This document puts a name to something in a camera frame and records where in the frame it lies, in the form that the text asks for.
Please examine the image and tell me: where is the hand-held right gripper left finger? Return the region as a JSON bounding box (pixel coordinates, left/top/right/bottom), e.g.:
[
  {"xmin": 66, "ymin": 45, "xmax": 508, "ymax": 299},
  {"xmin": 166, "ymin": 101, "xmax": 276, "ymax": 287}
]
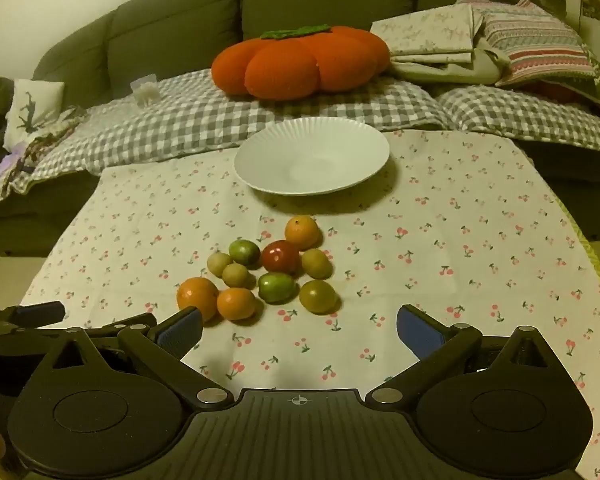
[{"xmin": 45, "ymin": 306, "xmax": 236, "ymax": 410}]

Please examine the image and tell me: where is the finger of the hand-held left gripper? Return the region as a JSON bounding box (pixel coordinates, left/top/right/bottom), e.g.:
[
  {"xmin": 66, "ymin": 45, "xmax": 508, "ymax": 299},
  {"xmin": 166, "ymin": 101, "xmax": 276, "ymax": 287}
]
[{"xmin": 0, "ymin": 301, "xmax": 67, "ymax": 332}]

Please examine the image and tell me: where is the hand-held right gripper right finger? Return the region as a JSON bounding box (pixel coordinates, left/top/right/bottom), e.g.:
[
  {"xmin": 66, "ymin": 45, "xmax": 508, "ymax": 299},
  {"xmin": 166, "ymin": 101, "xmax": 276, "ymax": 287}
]
[{"xmin": 367, "ymin": 304, "xmax": 561, "ymax": 409}]

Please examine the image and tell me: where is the orange mandarin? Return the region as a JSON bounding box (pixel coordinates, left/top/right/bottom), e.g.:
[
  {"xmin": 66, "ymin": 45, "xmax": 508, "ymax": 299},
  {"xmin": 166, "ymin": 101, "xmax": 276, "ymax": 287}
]
[
  {"xmin": 285, "ymin": 215, "xmax": 324, "ymax": 251},
  {"xmin": 176, "ymin": 277, "xmax": 220, "ymax": 322},
  {"xmin": 216, "ymin": 287, "xmax": 257, "ymax": 321}
]

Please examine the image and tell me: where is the pale yellow fruit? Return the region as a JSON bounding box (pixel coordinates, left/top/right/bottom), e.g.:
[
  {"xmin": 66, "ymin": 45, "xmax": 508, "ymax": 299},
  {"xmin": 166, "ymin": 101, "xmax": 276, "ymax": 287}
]
[
  {"xmin": 222, "ymin": 263, "xmax": 251, "ymax": 289},
  {"xmin": 207, "ymin": 252, "xmax": 234, "ymax": 277}
]

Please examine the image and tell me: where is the red tomato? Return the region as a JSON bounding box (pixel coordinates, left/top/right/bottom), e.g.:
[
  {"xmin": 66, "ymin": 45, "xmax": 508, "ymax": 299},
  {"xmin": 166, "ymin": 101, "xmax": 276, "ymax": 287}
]
[{"xmin": 261, "ymin": 240, "xmax": 301, "ymax": 275}]

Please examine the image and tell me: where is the white ribbed plate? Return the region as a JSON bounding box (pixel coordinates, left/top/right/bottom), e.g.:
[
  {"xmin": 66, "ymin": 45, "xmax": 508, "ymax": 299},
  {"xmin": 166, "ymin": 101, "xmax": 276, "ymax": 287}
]
[{"xmin": 233, "ymin": 116, "xmax": 391, "ymax": 197}]

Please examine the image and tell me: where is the cherry print cloth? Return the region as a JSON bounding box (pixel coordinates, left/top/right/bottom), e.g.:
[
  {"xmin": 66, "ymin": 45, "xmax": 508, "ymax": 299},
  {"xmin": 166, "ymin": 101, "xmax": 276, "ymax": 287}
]
[{"xmin": 20, "ymin": 127, "xmax": 600, "ymax": 480}]

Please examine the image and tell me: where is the olive green tomato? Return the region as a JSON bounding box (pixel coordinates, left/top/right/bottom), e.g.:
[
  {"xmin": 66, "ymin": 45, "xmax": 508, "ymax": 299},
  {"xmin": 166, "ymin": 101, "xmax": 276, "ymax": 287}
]
[{"xmin": 299, "ymin": 280, "xmax": 340, "ymax": 315}]

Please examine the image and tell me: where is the yellow-green kiwi fruit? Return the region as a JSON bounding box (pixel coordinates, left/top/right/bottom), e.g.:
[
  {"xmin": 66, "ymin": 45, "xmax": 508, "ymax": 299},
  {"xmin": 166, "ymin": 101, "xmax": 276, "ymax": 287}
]
[{"xmin": 301, "ymin": 248, "xmax": 334, "ymax": 280}]

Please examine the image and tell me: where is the purple floral cloth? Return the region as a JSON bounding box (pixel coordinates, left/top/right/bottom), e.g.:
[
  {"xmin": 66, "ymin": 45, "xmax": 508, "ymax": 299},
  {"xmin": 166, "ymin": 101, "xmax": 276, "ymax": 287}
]
[{"xmin": 0, "ymin": 110, "xmax": 88, "ymax": 196}]

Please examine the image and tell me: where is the white embroidered cushion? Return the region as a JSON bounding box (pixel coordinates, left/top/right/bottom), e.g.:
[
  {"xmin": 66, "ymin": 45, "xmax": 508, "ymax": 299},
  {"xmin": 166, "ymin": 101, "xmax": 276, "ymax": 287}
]
[{"xmin": 4, "ymin": 79, "xmax": 67, "ymax": 150}]

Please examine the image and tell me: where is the grey gingham blanket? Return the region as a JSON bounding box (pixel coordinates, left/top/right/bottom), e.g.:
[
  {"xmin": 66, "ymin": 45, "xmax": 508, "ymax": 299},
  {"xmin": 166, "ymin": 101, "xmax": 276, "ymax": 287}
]
[{"xmin": 0, "ymin": 67, "xmax": 600, "ymax": 211}]

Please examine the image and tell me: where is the cotton swab container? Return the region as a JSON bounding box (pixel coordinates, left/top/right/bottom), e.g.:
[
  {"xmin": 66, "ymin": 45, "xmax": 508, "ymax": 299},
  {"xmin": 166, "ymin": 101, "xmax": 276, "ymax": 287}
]
[{"xmin": 131, "ymin": 74, "xmax": 162, "ymax": 107}]

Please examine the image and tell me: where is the orange pumpkin cushion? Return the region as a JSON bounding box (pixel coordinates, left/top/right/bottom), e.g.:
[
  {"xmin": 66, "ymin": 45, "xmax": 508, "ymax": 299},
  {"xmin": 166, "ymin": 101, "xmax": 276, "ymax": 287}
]
[{"xmin": 211, "ymin": 24, "xmax": 392, "ymax": 101}]

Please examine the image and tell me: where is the folded floral sheet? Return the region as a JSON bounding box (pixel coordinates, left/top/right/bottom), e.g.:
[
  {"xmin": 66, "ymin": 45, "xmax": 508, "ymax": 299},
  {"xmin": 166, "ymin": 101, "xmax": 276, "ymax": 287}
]
[{"xmin": 370, "ymin": 2, "xmax": 512, "ymax": 86}]

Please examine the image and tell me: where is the dark green sofa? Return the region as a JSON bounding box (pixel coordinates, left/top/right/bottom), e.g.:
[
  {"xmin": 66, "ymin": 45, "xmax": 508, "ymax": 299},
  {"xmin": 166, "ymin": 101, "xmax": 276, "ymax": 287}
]
[{"xmin": 0, "ymin": 0, "xmax": 600, "ymax": 258}]

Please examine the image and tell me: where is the striped patterned blanket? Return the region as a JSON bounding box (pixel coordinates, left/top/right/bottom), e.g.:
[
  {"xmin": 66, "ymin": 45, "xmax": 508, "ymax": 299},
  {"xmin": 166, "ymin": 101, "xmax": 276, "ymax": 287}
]
[{"xmin": 455, "ymin": 0, "xmax": 600, "ymax": 90}]

